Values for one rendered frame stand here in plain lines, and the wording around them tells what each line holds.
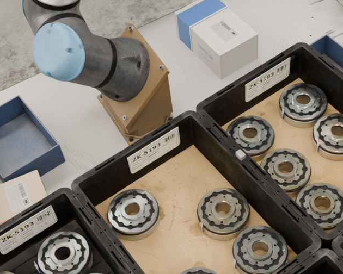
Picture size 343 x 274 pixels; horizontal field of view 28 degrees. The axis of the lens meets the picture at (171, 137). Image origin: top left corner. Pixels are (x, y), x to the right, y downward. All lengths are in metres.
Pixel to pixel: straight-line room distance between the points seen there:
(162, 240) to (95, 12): 1.82
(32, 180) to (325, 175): 0.64
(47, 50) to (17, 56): 1.47
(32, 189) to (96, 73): 0.29
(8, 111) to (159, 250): 0.60
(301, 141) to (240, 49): 0.36
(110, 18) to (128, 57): 1.46
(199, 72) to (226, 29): 0.13
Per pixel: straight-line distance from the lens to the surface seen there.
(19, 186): 1.56
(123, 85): 1.54
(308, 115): 1.48
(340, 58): 1.78
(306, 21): 1.91
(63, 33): 1.45
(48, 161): 1.62
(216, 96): 1.42
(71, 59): 1.44
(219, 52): 1.70
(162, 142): 1.40
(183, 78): 1.77
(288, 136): 1.49
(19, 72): 2.88
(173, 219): 1.38
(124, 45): 1.55
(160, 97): 1.58
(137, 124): 1.61
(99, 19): 3.00
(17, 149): 1.71
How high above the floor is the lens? 2.02
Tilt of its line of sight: 53 degrees down
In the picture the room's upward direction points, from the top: 9 degrees counter-clockwise
